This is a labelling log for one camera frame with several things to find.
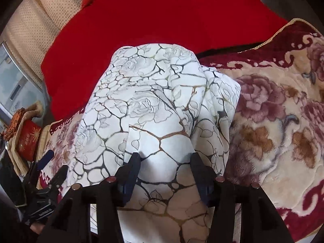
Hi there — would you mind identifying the maroon beige floral blanket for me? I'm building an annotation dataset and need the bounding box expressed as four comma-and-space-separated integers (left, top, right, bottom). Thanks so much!
38, 18, 324, 243

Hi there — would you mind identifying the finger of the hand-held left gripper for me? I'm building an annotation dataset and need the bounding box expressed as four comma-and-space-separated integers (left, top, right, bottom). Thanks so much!
24, 150, 54, 190
44, 165, 69, 198

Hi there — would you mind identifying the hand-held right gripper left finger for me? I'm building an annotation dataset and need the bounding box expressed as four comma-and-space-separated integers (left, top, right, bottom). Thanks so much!
37, 152, 141, 243

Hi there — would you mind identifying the red bedsheet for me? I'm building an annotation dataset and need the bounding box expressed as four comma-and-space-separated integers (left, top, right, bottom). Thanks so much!
40, 0, 289, 120

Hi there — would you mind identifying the red box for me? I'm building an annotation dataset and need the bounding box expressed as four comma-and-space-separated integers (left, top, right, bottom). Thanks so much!
16, 120, 42, 161

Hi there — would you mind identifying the orange patterned cloth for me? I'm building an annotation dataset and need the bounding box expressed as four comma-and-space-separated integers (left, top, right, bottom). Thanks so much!
4, 108, 26, 141

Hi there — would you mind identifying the white crackle-print garment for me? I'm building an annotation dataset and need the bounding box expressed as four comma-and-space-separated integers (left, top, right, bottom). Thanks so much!
61, 43, 241, 243

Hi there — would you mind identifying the beige dotted curtain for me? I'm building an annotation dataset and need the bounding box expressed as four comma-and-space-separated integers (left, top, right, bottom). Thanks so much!
2, 0, 89, 92

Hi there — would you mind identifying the beige fringed cloth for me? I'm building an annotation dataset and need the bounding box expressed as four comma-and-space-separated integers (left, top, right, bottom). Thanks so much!
7, 101, 50, 175

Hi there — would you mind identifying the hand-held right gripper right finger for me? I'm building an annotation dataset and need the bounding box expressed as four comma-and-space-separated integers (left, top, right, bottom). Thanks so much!
190, 153, 295, 243

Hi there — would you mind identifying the window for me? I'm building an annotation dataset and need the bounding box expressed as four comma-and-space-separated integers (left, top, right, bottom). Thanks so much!
0, 42, 48, 129

